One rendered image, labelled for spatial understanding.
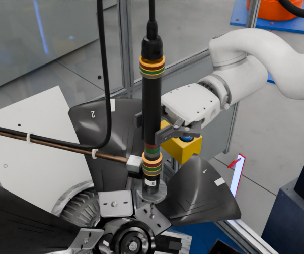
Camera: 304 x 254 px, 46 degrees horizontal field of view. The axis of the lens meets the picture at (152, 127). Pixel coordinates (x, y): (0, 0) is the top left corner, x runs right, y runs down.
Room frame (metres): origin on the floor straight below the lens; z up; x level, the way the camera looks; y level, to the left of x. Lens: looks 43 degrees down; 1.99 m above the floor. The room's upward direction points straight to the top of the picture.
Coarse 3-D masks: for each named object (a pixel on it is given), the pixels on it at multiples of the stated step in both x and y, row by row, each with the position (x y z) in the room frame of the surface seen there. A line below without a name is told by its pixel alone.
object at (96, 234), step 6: (84, 228) 0.44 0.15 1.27; (78, 234) 0.44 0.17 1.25; (84, 234) 0.44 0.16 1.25; (96, 234) 0.45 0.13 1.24; (102, 234) 0.45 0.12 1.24; (78, 240) 0.44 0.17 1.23; (90, 240) 0.45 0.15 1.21; (96, 240) 0.45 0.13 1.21; (72, 246) 0.44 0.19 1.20; (78, 246) 0.44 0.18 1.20; (84, 246) 0.44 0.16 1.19; (90, 246) 0.45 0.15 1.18
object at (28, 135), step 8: (152, 0) 0.52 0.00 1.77; (152, 8) 0.52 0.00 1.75; (152, 16) 0.52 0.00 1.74; (104, 32) 0.55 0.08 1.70; (104, 40) 0.55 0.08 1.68; (104, 48) 0.55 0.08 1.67; (104, 56) 0.55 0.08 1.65; (104, 64) 0.55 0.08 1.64; (104, 72) 0.55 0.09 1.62; (104, 80) 0.55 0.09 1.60; (104, 88) 0.55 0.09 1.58; (0, 128) 0.63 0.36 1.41; (24, 136) 0.61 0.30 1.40; (32, 136) 0.60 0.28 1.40; (40, 136) 0.60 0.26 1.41; (64, 144) 0.58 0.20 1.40; (72, 144) 0.58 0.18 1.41; (80, 144) 0.57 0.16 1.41; (104, 144) 0.55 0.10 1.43
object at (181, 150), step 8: (200, 136) 0.95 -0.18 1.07; (160, 144) 0.98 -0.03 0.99; (168, 144) 0.95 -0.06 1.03; (176, 144) 0.91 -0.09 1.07; (184, 144) 0.91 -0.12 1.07; (192, 144) 0.92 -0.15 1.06; (200, 144) 0.94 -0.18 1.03; (168, 152) 0.95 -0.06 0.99; (176, 152) 0.91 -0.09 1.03; (184, 152) 0.89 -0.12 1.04; (192, 152) 0.92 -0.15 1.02; (184, 160) 0.90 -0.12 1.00
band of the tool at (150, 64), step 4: (140, 56) 0.53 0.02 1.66; (164, 56) 0.53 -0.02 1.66; (140, 60) 0.52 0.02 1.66; (144, 60) 0.54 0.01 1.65; (148, 60) 0.55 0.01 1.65; (156, 60) 0.55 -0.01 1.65; (160, 60) 0.54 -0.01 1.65; (164, 60) 0.52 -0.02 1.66; (144, 64) 0.51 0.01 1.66; (148, 64) 0.51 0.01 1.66; (152, 64) 0.55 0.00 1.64; (156, 64) 0.51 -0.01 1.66; (160, 64) 0.51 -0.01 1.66
